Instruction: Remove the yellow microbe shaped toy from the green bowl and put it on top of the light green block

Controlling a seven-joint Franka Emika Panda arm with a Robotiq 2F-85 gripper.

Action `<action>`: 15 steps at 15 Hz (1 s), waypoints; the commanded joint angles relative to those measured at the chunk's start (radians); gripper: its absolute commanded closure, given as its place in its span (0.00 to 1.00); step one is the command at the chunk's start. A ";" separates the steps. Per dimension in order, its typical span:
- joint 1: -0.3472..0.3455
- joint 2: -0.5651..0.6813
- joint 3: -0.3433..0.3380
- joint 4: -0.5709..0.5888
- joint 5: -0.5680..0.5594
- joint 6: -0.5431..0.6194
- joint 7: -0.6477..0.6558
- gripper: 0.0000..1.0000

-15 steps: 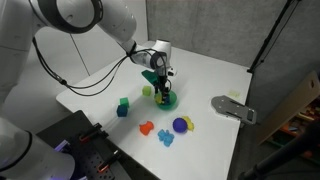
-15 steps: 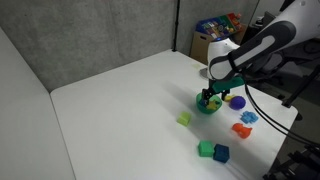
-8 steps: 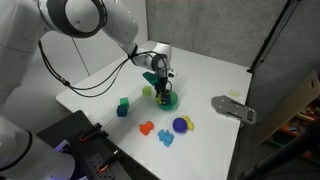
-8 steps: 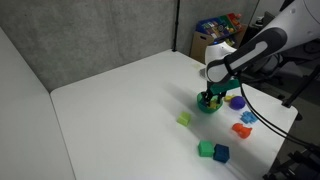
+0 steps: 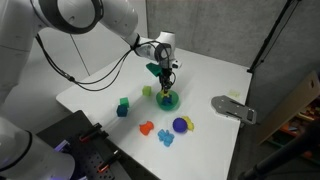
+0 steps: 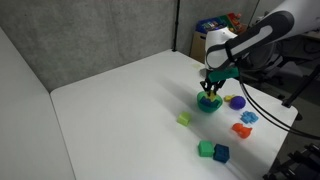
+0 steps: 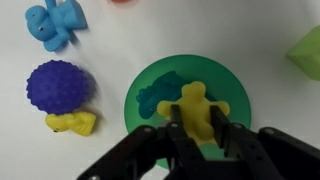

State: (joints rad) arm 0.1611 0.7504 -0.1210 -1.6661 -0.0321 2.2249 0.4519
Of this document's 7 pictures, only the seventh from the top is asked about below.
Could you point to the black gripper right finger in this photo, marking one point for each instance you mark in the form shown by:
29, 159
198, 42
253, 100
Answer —
246, 154

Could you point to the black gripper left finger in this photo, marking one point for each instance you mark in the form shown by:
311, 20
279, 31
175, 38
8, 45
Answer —
187, 160

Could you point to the yellow microbe shaped toy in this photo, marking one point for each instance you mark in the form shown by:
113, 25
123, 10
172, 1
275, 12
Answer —
195, 111

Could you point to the dark blue toy in bowl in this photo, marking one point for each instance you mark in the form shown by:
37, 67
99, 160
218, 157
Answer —
167, 87

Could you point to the green bowl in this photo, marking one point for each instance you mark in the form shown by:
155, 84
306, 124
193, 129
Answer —
221, 85

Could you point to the yellow rubber duck toy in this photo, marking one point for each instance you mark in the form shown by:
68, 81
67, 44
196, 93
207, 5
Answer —
81, 123

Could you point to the orange rubber toy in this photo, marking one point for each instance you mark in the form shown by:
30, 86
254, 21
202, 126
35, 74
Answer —
123, 1

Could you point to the light blue rubber toy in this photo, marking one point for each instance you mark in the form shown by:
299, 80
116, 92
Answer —
53, 23

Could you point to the light green foam cube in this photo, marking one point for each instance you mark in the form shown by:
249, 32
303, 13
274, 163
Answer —
305, 54

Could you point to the purple spiky ball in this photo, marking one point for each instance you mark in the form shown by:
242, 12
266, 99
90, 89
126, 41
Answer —
58, 87

